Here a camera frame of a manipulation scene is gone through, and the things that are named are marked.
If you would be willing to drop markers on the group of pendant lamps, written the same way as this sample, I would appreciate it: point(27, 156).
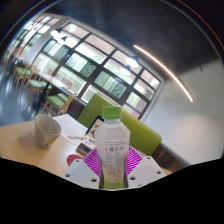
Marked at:
point(131, 62)

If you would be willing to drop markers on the small white grey calculator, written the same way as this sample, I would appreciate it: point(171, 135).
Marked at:
point(83, 148)

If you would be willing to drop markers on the white patterned paper cup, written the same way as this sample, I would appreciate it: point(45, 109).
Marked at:
point(46, 131)

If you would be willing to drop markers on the group of green-seated wooden chairs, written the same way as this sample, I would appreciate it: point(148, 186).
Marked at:
point(55, 101)

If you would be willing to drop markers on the green upholstered bench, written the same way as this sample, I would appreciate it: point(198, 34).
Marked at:
point(143, 135)

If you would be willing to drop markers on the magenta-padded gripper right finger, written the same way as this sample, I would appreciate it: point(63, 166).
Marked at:
point(146, 170)

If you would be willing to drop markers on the large black-framed window wall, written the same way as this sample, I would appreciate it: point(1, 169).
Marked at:
point(90, 66)

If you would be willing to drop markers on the clear green-capped drink bottle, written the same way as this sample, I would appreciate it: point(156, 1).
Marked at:
point(111, 146)

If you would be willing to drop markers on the printed colourful leaflet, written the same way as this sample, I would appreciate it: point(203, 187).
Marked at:
point(89, 139)

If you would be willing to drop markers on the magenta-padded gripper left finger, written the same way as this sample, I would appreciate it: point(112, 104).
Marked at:
point(77, 171)

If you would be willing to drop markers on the white printed paper sheet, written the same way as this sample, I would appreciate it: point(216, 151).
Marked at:
point(68, 128)

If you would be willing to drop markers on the flat round red coaster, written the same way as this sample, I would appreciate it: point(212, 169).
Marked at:
point(73, 159)

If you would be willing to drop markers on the long curved ceiling light strip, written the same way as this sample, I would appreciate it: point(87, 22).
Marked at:
point(166, 70)

